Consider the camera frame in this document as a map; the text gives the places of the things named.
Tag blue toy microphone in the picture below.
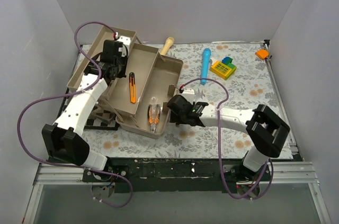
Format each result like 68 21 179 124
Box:
200 48 211 85

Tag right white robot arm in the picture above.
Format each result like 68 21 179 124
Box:
167 95 290 180

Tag floral table mat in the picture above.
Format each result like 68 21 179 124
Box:
84 43 280 158

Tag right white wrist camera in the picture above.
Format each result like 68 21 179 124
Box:
181 88 195 102

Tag black white checkerboard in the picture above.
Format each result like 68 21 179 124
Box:
56 86 120 131

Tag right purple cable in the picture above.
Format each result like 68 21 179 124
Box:
179 77 273 200

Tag yellow green toy block house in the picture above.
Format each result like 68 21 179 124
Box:
210 57 237 80

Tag orange utility knife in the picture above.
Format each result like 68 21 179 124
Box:
129 72 136 104

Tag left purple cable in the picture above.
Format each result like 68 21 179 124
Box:
16 21 133 208

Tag purple cable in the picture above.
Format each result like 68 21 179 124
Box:
179 77 273 200
16 21 133 208

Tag orange tape measure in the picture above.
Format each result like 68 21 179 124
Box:
255 49 269 60

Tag taupe plastic tool box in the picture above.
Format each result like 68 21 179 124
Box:
66 24 184 140

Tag orange handled pliers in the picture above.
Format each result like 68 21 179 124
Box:
147 104 162 133

